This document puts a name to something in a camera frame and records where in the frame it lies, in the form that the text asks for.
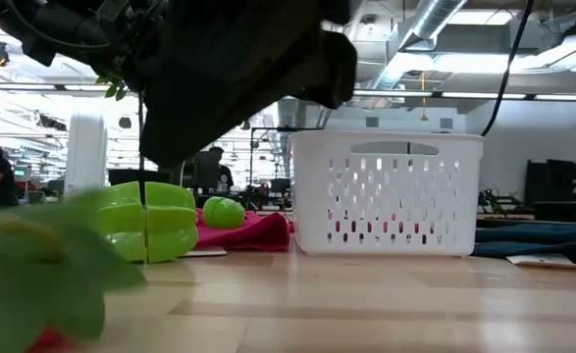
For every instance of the white cloth label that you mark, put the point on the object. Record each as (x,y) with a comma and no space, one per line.
(547,261)
(204,252)

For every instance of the white perforated plastic basket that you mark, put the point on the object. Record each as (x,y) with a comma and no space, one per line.
(390,196)

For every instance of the green toy starfruit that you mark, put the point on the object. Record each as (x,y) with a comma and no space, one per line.
(170,220)

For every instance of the white building column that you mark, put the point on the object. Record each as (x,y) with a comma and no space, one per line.
(86,157)

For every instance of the green toy apple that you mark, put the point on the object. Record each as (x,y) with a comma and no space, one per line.
(224,213)

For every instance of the green potted plant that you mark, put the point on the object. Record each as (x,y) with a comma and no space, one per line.
(123,175)

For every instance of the black cabinet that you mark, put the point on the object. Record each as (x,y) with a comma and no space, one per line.
(562,186)

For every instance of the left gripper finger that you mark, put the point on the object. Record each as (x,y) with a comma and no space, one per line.
(334,73)
(209,103)

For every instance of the navy blue cloth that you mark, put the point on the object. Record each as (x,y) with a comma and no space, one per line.
(552,240)

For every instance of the large red toy strawberry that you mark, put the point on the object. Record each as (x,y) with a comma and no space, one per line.
(47,274)

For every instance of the silver ceiling duct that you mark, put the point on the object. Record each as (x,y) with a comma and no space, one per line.
(434,17)

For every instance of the red cloth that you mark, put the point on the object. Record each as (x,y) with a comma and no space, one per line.
(258,235)

